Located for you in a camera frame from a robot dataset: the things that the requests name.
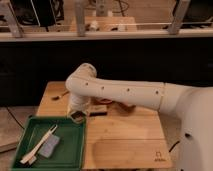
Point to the metal frame rail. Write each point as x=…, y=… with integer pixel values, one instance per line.
x=42, y=20

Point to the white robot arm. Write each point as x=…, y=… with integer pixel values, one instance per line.
x=192, y=105

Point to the dark metal cup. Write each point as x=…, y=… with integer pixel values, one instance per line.
x=77, y=117

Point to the grey blue sponge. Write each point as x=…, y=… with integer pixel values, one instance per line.
x=49, y=145

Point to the green plastic tray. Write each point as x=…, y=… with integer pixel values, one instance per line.
x=62, y=151

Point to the wooden bamboo board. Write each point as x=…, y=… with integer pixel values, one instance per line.
x=125, y=140

